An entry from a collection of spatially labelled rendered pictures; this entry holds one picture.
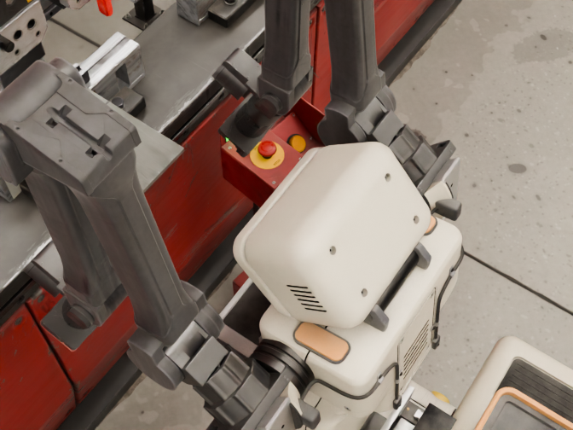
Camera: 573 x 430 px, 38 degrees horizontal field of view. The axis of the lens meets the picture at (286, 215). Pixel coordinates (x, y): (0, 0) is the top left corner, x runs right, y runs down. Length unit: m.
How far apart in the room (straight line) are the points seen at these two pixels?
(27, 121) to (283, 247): 0.34
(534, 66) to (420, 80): 0.41
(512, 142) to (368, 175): 1.88
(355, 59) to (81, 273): 0.45
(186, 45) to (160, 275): 0.99
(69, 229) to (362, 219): 0.34
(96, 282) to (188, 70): 0.83
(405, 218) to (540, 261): 1.62
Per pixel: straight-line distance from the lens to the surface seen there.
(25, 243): 1.60
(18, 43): 1.44
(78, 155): 0.76
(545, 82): 3.07
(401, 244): 1.04
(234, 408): 1.05
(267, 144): 1.74
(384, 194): 1.02
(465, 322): 2.49
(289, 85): 1.25
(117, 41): 1.73
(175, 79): 1.78
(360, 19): 1.09
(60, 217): 0.92
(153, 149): 1.51
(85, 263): 1.00
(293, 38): 1.18
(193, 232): 2.10
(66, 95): 0.79
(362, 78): 1.16
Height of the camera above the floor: 2.21
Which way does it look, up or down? 58 degrees down
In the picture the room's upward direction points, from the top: 1 degrees clockwise
